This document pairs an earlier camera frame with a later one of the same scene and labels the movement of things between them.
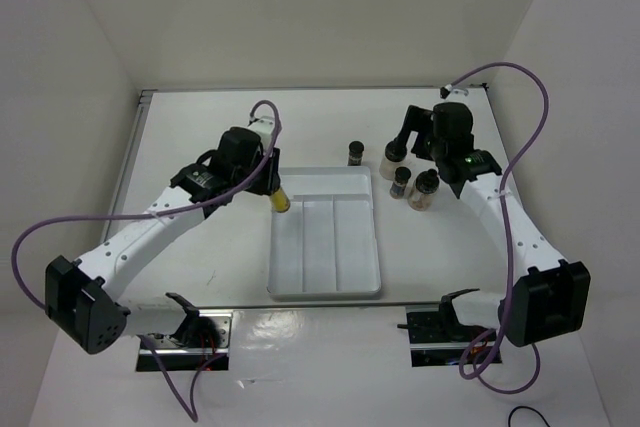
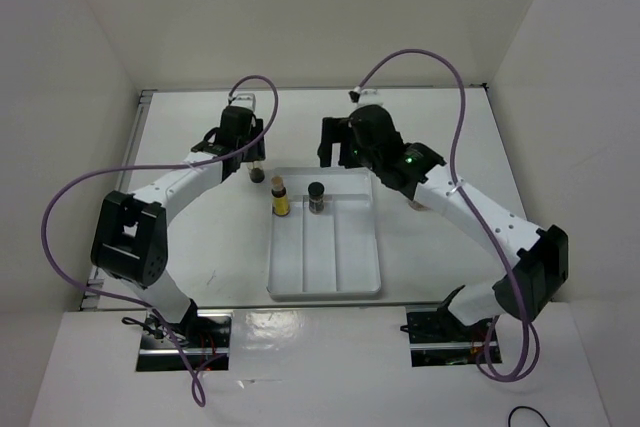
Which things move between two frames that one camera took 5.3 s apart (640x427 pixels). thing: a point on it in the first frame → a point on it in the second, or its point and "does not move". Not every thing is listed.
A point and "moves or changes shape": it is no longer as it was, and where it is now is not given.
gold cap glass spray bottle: [280, 201] moves or changes shape
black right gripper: [416, 119] → [335, 129]
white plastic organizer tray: [324, 246] does not move
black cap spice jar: [355, 155] moves or changes shape
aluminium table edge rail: [127, 162] does not move
